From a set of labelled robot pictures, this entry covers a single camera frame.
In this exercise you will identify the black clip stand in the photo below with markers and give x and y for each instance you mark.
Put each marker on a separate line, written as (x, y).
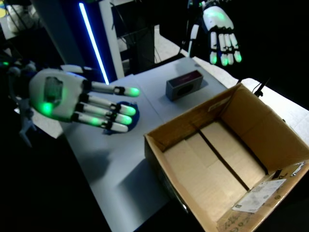
(258, 89)

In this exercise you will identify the black metal rack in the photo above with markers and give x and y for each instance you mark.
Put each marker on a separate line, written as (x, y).
(137, 36)

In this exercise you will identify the brown cardboard box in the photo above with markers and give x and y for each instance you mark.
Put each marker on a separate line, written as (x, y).
(212, 157)

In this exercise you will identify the white cabinet column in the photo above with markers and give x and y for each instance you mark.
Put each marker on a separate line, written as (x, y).
(112, 36)

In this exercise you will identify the white bundle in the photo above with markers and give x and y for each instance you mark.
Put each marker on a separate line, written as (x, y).
(19, 19)

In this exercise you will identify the blue light strip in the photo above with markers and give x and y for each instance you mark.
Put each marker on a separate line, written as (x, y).
(93, 41)

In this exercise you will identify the white shipping label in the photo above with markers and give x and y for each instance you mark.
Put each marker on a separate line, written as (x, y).
(260, 194)

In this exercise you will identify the small grey rectangular box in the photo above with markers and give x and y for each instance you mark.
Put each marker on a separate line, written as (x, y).
(183, 87)

